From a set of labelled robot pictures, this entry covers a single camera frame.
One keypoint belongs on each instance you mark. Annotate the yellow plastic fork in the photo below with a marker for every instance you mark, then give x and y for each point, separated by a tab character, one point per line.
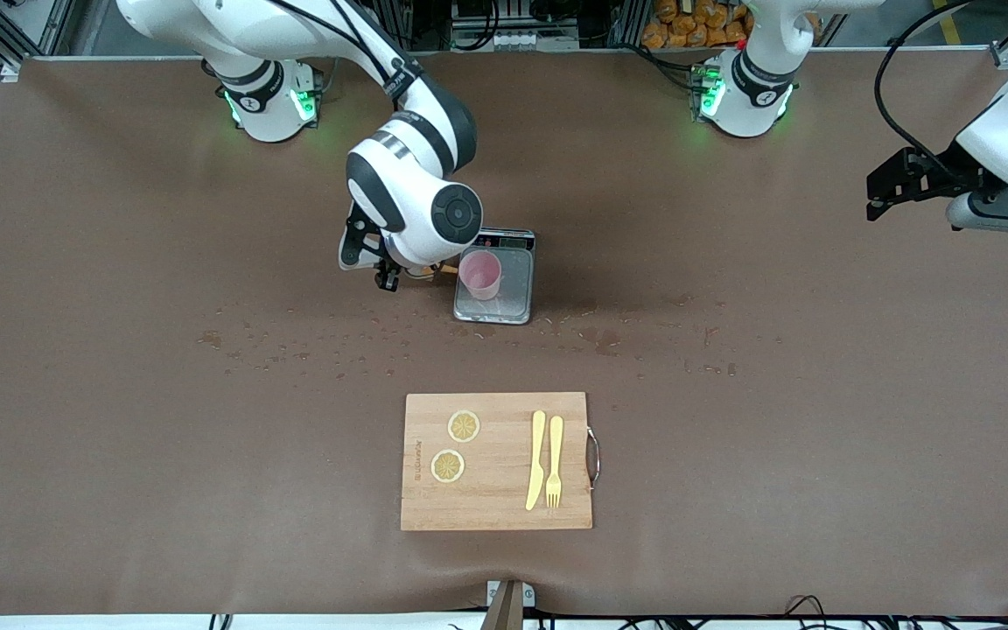
555	446

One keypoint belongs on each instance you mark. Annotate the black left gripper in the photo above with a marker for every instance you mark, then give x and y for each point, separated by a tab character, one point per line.
948	172

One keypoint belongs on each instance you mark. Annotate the orange snack bag pile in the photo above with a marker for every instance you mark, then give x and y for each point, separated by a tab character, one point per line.
688	22

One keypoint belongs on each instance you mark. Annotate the yellow plastic knife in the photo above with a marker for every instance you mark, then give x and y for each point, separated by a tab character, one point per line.
536	455

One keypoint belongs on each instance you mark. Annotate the pink plastic cup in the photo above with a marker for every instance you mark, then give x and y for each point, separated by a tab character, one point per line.
479	278

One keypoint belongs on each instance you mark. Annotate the long white power strip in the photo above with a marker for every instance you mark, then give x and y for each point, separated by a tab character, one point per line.
513	39

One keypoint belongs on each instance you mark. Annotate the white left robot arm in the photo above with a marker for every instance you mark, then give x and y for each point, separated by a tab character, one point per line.
749	96

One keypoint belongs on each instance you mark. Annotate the brown post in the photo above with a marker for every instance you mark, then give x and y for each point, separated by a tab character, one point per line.
504	612

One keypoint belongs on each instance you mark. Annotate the yellow lemon slice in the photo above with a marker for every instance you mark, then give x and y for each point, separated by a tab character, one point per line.
447	465
464	426

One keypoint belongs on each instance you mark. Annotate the wooden cutting board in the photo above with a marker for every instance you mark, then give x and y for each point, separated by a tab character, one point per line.
495	499

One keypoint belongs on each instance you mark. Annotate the silver digital kitchen scale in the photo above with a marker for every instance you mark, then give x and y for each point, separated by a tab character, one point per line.
513	297

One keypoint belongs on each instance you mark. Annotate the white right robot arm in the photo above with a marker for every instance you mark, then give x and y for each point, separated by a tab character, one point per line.
416	188

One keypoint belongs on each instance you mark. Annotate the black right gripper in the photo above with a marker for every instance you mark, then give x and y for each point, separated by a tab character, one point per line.
383	281

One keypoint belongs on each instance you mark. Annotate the grey metal table bracket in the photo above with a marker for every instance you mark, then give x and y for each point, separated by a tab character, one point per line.
528	595

